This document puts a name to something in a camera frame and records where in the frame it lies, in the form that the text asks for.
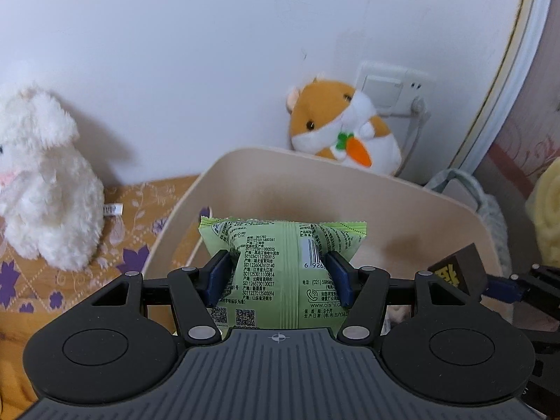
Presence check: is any white charger plug with cable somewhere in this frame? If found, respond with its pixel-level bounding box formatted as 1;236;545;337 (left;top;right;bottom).
394;96;432;178

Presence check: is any white plush sheep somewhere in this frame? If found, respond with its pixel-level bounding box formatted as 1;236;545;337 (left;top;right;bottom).
0;82;106;270

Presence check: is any pale quilted bedding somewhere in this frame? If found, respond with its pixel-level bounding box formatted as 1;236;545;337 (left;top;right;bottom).
423;168;512;281

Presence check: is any floral table mat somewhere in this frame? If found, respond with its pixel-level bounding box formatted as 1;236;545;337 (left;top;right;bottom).
0;175;202;316

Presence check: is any white wall socket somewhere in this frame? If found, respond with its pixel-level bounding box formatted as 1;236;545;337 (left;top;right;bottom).
355;61;437;117

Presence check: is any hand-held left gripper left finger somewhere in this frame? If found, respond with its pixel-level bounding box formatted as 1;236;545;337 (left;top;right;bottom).
90;251;233;345

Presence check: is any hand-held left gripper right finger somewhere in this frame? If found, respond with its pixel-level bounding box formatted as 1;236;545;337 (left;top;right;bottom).
326;251;472;344

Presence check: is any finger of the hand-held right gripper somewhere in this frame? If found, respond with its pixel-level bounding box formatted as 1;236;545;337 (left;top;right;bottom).
483;264;560;306

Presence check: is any orange hamster plush toy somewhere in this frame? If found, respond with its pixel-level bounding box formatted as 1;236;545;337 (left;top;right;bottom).
286;74;403;176

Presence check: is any light green snack packet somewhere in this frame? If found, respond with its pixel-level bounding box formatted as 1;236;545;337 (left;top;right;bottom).
198;216;368;342

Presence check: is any beige plastic storage container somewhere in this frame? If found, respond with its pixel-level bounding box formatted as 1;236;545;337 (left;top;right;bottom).
142;146;504;342

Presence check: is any bag of yellow foam rolls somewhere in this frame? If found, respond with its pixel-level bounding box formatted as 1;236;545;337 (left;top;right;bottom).
525;168;560;267

